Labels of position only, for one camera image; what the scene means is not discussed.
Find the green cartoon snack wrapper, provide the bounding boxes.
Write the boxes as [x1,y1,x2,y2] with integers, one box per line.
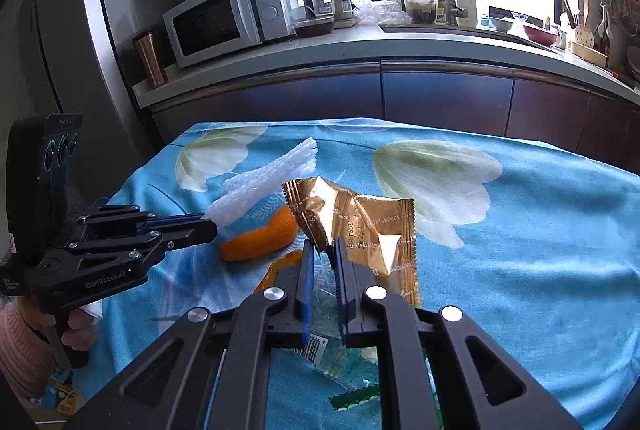
[329,358,445,429]

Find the white foam fruit net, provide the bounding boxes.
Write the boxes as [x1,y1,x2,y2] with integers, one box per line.
[203,137,318,227]

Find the gold foil snack wrapper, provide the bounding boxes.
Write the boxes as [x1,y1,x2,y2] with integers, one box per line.
[282,176,421,306]

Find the pink left sleeve forearm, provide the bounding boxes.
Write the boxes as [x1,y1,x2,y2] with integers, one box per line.
[1,297,55,400]

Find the dark kitchen base cabinets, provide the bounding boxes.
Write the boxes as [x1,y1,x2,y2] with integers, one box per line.
[151,60,639,173]

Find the left hand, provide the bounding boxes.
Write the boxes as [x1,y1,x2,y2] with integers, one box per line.
[17,297,99,351]

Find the clear barcode plastic wrapper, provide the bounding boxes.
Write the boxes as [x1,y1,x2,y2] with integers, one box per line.
[300,253,378,390]

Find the copper metal tumbler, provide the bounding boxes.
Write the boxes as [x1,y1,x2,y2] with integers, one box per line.
[132,29,167,88]

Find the blue floral tablecloth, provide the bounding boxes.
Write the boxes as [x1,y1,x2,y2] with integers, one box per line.
[74,118,639,429]

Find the silver microwave oven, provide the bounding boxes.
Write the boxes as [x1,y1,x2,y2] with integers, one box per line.
[164,0,306,68]

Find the dark brown tray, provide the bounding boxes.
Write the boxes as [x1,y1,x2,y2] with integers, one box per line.
[294,16,334,38]

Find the red bowl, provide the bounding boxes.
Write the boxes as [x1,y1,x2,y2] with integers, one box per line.
[523,22,558,47]

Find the white soap bottle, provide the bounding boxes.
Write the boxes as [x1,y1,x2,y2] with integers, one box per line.
[454,0,477,29]

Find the black left camera box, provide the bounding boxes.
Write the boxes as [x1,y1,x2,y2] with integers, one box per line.
[6,115,82,262]

